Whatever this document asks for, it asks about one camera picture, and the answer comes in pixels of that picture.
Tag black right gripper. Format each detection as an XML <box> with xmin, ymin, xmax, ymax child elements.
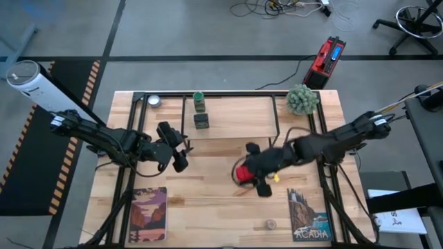
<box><xmin>243</xmin><ymin>142</ymin><xmax>295</xmax><ymax>199</ymax></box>

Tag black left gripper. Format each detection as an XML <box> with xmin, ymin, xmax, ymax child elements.
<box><xmin>140</xmin><ymin>120</ymin><xmax>190</xmax><ymax>174</ymax></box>

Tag red smoked paprika tin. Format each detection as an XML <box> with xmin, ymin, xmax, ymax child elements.
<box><xmin>235</xmin><ymin>165</ymin><xmax>256</xmax><ymax>184</ymax></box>

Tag dark green black pepper tin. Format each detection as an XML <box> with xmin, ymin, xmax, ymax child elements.
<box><xmin>193</xmin><ymin>113</ymin><xmax>210</xmax><ymax>131</ymax></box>

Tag green spice jar green lid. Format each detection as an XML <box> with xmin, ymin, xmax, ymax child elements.
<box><xmin>192</xmin><ymin>91</ymin><xmax>206</xmax><ymax>113</ymax></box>

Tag wooden shelf black metal legs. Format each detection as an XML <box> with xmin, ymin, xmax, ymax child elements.
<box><xmin>179</xmin><ymin>93</ymin><xmax>282</xmax><ymax>153</ymax></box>

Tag small round grey pot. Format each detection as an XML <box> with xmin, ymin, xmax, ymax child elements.
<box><xmin>147</xmin><ymin>94</ymin><xmax>163</xmax><ymax>109</ymax></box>

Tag Acadia postcard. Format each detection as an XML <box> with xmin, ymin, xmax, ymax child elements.
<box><xmin>286</xmin><ymin>187</ymin><xmax>334</xmax><ymax>243</ymax></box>

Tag canyon landscape postcard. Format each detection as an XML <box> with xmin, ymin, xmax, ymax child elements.
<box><xmin>128</xmin><ymin>186</ymin><xmax>168</xmax><ymax>243</ymax></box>

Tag green potted plant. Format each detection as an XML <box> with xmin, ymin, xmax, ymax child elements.
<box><xmin>285</xmin><ymin>84</ymin><xmax>320</xmax><ymax>117</ymax></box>

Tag red black power station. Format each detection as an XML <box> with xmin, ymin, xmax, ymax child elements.
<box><xmin>302</xmin><ymin>35</ymin><xmax>347</xmax><ymax>91</ymax></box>

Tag black mat orange striped edge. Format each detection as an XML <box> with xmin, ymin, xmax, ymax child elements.
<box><xmin>0</xmin><ymin>60</ymin><xmax>102</xmax><ymax>217</ymax></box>

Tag white paper sheet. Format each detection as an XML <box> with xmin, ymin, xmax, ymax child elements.
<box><xmin>367</xmin><ymin>189</ymin><xmax>429</xmax><ymax>236</ymax></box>

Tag white tower fan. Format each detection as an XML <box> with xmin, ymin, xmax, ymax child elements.
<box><xmin>6</xmin><ymin>59</ymin><xmax>107</xmax><ymax>127</ymax></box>

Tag black side table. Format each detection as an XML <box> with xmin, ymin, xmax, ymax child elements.
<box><xmin>359</xmin><ymin>96</ymin><xmax>443</xmax><ymax>249</ymax></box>

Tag black rounded object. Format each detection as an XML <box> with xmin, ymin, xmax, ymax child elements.
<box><xmin>414</xmin><ymin>84</ymin><xmax>443</xmax><ymax>112</ymax></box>

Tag black office chair base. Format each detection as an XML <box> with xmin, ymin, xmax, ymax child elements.
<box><xmin>372</xmin><ymin>0</ymin><xmax>443</xmax><ymax>57</ymax></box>

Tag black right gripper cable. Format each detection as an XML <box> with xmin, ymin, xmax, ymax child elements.
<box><xmin>230</xmin><ymin>126</ymin><xmax>314</xmax><ymax>190</ymax></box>

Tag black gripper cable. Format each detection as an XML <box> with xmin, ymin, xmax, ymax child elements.
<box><xmin>123</xmin><ymin>160</ymin><xmax>171</xmax><ymax>178</ymax></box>
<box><xmin>230</xmin><ymin>126</ymin><xmax>314</xmax><ymax>190</ymax></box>

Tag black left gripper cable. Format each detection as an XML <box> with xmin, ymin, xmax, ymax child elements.
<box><xmin>123</xmin><ymin>160</ymin><xmax>171</xmax><ymax>178</ymax></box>

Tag black power station cable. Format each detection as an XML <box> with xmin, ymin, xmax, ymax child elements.
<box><xmin>255</xmin><ymin>54</ymin><xmax>318</xmax><ymax>91</ymax></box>

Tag black floor cable tangle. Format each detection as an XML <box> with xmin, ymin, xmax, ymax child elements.
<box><xmin>229</xmin><ymin>0</ymin><xmax>323</xmax><ymax>20</ymax></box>

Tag yellow white cable bundle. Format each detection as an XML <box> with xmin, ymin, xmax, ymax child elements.
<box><xmin>374</xmin><ymin>81</ymin><xmax>443</xmax><ymax>124</ymax></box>

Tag white floor cable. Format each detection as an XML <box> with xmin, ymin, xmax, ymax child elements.
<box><xmin>330</xmin><ymin>0</ymin><xmax>363</xmax><ymax>33</ymax></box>

